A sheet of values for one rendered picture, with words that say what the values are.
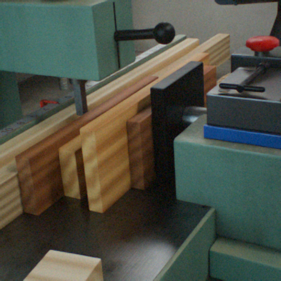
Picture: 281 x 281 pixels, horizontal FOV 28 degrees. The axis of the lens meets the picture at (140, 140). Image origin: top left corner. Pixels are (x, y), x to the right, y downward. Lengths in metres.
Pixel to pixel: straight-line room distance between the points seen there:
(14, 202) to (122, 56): 0.17
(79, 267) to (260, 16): 3.75
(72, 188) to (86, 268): 0.16
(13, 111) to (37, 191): 0.29
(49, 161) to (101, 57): 0.10
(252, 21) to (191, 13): 0.47
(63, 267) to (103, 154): 0.13
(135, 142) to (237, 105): 0.10
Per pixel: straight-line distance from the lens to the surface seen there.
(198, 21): 4.24
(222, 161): 0.47
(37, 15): 0.53
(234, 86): 0.46
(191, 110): 0.53
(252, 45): 0.52
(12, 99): 0.76
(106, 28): 0.51
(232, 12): 4.13
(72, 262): 0.38
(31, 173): 0.48
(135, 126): 0.50
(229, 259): 0.49
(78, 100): 0.57
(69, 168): 0.51
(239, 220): 0.49
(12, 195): 0.50
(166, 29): 0.49
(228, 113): 0.46
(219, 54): 0.88
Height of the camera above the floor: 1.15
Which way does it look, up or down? 24 degrees down
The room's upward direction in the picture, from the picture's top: 4 degrees counter-clockwise
